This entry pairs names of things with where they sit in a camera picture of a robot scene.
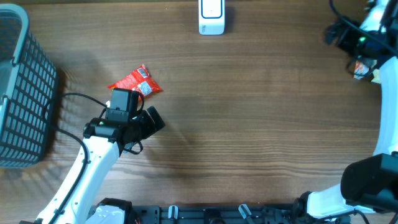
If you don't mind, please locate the red snack packet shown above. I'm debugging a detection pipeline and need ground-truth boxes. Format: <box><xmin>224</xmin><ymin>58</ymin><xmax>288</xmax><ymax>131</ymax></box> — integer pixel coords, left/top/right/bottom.
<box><xmin>108</xmin><ymin>65</ymin><xmax>162</xmax><ymax>98</ymax></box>

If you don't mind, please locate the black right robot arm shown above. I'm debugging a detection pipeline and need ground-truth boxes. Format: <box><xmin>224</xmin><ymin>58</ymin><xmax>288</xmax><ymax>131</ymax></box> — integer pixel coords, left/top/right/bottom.
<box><xmin>289</xmin><ymin>1</ymin><xmax>397</xmax><ymax>223</ymax></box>

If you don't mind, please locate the white barcode scanner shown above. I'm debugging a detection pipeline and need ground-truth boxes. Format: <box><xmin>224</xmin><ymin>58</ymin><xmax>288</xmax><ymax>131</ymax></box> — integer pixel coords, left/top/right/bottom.
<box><xmin>198</xmin><ymin>0</ymin><xmax>225</xmax><ymax>35</ymax></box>

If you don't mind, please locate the orange tissue pack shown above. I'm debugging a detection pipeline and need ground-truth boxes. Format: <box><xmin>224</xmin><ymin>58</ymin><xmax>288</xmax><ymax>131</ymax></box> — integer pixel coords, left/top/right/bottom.
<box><xmin>353</xmin><ymin>60</ymin><xmax>375</xmax><ymax>80</ymax></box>

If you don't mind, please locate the grey plastic mesh basket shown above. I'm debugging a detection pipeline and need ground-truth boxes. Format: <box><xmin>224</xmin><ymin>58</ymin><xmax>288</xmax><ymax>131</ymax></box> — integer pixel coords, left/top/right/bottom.
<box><xmin>1</xmin><ymin>4</ymin><xmax>59</xmax><ymax>169</ymax></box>

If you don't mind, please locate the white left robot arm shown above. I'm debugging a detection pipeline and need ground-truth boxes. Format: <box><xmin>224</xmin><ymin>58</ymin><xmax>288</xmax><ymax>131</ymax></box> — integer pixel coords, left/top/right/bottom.
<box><xmin>35</xmin><ymin>88</ymin><xmax>165</xmax><ymax>223</ymax></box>

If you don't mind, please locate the cream snack bag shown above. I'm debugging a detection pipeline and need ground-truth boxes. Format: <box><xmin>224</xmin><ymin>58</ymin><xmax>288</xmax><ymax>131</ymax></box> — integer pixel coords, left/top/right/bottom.
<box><xmin>371</xmin><ymin>69</ymin><xmax>381</xmax><ymax>85</ymax></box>

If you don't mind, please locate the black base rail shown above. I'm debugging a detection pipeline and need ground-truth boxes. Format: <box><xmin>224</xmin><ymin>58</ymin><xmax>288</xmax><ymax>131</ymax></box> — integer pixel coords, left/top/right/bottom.
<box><xmin>86</xmin><ymin>203</ymin><xmax>351</xmax><ymax>224</ymax></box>

